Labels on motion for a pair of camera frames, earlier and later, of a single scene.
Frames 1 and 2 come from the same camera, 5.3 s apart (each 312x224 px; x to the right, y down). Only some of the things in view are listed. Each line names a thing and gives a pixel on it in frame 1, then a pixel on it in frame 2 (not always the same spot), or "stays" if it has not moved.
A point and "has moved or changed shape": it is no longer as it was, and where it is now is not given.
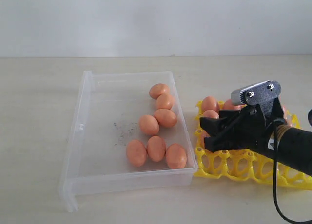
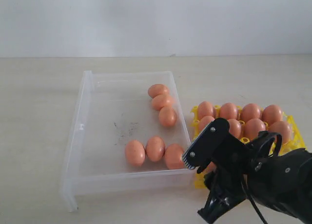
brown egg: x=210 y=113 has moved or changed shape
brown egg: x=288 y=121 has moved or changed shape
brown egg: x=156 y=148 stays
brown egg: x=157 y=90 stays
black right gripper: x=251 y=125 -> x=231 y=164
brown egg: x=284 y=112 has moved or changed shape
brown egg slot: x=209 y=102 has moved or changed shape
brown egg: x=203 y=134 has moved or changed shape
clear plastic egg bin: x=129 y=132 stays
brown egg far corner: x=176 y=156 stays
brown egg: x=136 y=153 stays
